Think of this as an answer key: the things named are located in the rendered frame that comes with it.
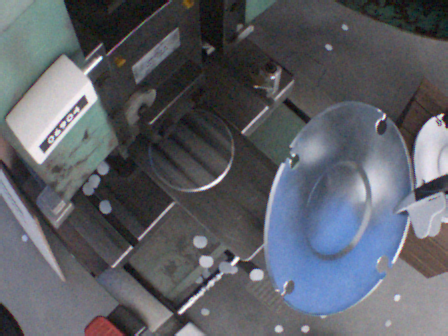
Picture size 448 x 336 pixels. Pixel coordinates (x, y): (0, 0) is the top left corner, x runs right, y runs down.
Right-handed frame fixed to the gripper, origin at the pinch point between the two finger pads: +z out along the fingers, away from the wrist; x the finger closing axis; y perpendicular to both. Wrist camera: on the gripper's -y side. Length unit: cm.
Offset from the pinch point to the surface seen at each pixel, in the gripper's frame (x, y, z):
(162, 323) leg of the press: 5, 8, 53
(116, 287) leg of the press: -1, 0, 57
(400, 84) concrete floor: 106, -54, 41
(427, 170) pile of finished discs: 69, -16, 23
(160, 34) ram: -23.0, -21.9, 12.9
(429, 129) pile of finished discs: 72, -27, 21
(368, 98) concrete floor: 96, -50, 51
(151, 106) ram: -15.1, -18.3, 24.1
